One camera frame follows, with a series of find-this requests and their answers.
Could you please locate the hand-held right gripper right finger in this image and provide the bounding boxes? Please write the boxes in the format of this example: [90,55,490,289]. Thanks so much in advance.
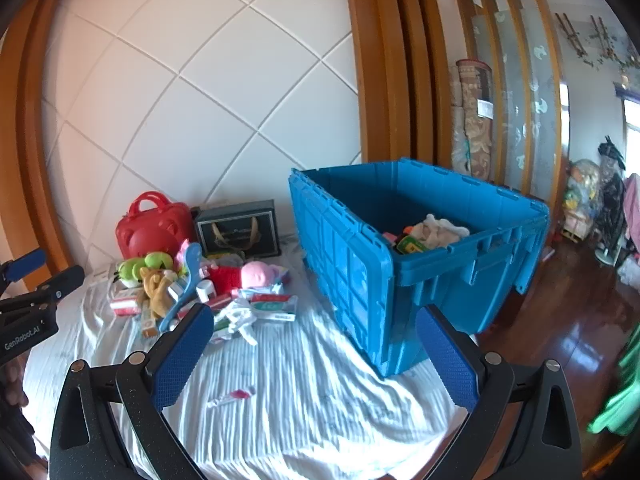
[416,304,583,480]

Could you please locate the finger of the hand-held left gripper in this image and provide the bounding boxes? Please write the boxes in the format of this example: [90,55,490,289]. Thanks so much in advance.
[34,265,85,307]
[0,249,47,291]

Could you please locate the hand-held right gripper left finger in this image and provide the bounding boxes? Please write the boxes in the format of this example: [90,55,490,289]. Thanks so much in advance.
[50,304,216,480]

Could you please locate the blue plastic storage crate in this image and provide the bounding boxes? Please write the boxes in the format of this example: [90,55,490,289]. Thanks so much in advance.
[288,158,551,379]

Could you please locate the person's left hand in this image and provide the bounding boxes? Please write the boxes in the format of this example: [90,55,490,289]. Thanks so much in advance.
[1,360,29,409]

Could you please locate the brown plush toy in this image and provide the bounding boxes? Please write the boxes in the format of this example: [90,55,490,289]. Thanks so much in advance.
[139,267,178,318]

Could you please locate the crumpled white plastic bag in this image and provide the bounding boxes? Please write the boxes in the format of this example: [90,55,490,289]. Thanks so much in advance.
[215,300,261,346]

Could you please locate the small pink tube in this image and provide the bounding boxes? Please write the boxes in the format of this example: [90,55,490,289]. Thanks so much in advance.
[207,387,257,407]

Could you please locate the green frog plush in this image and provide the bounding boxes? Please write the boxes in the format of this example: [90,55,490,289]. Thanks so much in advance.
[116,252,173,281]

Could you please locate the red bear-shaped case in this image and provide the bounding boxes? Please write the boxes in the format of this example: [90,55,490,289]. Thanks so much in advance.
[115,191,196,261]

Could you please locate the red green toothpaste box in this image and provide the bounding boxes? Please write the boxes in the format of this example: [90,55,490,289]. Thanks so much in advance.
[250,294,298,322]

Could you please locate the pink and red plush doll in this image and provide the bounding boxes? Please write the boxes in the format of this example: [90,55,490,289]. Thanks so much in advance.
[207,261,281,296]

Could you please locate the green toy box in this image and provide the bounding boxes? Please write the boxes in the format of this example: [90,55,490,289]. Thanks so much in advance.
[396,235,428,255]

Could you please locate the beige plush toy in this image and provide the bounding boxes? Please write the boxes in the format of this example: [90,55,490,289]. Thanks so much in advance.
[410,214,471,250]

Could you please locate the dark green gift bag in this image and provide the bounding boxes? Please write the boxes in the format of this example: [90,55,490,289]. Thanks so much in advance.
[194,199,283,259]

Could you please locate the green cloth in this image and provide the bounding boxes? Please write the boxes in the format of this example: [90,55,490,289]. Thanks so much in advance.
[590,320,640,436]

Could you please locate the bagged toys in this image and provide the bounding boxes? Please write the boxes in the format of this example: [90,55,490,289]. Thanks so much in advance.
[565,159,601,211]

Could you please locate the pink cloth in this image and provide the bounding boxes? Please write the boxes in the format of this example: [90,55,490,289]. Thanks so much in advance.
[622,172,640,261]

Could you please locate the hanging dark clothes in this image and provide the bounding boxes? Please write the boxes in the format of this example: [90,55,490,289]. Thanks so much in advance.
[597,136,628,241]

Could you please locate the rolled patterned carpet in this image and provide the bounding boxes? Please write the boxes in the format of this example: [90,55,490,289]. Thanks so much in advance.
[448,59,496,181]

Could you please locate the wooden frosted glass screen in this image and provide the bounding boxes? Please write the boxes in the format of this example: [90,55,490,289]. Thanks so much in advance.
[447,0,571,211]

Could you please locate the wooden wall frame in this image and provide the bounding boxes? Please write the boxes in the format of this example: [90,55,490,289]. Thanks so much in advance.
[0,0,96,281]

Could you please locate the wooden door frame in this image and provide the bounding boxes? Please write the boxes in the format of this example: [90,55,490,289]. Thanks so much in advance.
[342,0,453,168]

